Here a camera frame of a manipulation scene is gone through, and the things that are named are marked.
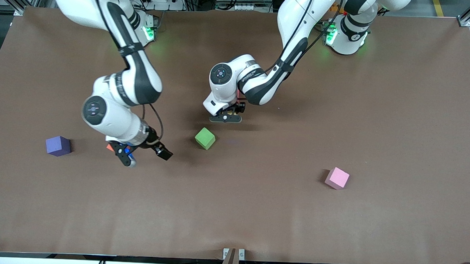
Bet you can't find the green foam cube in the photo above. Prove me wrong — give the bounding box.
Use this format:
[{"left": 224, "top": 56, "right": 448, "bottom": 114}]
[{"left": 194, "top": 127, "right": 216, "bottom": 151}]

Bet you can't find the large table cover sheet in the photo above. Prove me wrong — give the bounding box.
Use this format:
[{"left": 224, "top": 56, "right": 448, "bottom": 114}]
[{"left": 0, "top": 3, "right": 470, "bottom": 264}]

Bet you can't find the purple foam cube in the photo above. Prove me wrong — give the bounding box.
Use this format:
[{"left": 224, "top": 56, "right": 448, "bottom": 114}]
[{"left": 45, "top": 135, "right": 72, "bottom": 157}]

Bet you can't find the pink foam cube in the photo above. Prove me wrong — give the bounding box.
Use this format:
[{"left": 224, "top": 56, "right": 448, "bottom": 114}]
[{"left": 324, "top": 166, "right": 351, "bottom": 190}]

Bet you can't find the metal bracket with wooden stick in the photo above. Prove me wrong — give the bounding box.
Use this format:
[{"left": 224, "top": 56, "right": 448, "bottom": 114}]
[{"left": 223, "top": 248, "right": 245, "bottom": 264}]

